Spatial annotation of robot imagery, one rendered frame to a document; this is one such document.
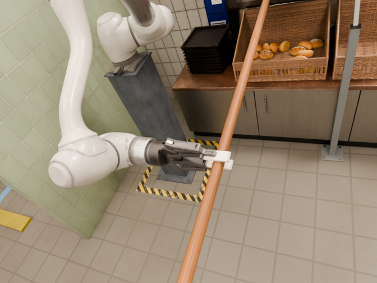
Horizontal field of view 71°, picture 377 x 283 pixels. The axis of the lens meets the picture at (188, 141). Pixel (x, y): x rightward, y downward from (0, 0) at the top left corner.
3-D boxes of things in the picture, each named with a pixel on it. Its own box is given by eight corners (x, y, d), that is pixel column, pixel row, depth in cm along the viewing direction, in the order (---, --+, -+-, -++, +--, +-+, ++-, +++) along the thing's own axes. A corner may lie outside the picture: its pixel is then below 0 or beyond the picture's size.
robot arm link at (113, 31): (110, 53, 152) (90, 15, 137) (139, 42, 151) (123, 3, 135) (109, 67, 141) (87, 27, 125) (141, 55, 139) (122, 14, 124)
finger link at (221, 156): (206, 150, 71) (205, 149, 71) (231, 153, 68) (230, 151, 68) (203, 160, 70) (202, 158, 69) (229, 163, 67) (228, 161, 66)
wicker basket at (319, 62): (247, 44, 207) (242, 9, 188) (327, 37, 184) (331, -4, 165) (234, 83, 179) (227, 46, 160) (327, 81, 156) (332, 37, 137)
